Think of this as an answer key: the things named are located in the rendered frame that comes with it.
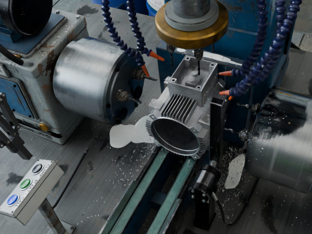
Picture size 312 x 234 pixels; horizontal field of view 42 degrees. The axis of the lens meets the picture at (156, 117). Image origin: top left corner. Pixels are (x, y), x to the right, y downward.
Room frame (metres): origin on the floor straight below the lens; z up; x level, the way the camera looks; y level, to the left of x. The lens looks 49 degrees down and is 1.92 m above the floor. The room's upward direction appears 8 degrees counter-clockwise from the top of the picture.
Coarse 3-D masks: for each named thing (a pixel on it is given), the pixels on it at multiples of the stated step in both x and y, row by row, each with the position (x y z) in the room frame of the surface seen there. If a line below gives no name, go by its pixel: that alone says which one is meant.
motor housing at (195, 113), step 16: (160, 96) 0.83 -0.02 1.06; (176, 96) 0.79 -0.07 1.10; (176, 112) 0.72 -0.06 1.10; (192, 112) 0.72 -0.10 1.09; (208, 112) 0.74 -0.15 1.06; (224, 112) 0.78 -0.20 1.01; (160, 128) 0.77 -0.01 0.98; (176, 128) 0.79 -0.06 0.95; (160, 144) 0.73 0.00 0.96; (176, 144) 0.74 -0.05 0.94; (192, 144) 0.72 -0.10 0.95; (208, 144) 0.68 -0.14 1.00
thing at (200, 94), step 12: (192, 60) 0.89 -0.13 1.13; (204, 60) 0.87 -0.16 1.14; (180, 72) 0.86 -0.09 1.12; (192, 72) 0.83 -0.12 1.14; (204, 72) 0.85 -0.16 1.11; (216, 72) 0.84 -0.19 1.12; (168, 84) 0.80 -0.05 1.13; (180, 84) 0.78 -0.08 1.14; (192, 84) 0.80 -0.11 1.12; (204, 84) 0.77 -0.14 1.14; (180, 96) 0.78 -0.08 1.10; (192, 96) 0.76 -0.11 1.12; (204, 96) 0.76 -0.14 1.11
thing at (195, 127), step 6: (216, 84) 0.82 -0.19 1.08; (222, 84) 0.82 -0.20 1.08; (150, 114) 0.74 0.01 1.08; (156, 114) 0.74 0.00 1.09; (192, 126) 0.68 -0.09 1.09; (198, 126) 0.68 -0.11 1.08; (198, 132) 0.67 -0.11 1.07; (156, 144) 0.74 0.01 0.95; (192, 156) 0.68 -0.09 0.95; (198, 156) 0.67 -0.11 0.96
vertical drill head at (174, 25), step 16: (176, 0) 0.80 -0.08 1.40; (192, 0) 0.78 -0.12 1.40; (208, 0) 0.80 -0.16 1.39; (160, 16) 0.84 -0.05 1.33; (176, 16) 0.80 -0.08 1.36; (192, 16) 0.78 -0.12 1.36; (208, 16) 0.78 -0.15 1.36; (224, 16) 0.80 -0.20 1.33; (160, 32) 0.79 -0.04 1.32; (176, 32) 0.76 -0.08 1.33; (192, 32) 0.76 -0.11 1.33; (208, 32) 0.75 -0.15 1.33; (224, 32) 0.77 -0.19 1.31; (192, 48) 0.74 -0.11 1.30
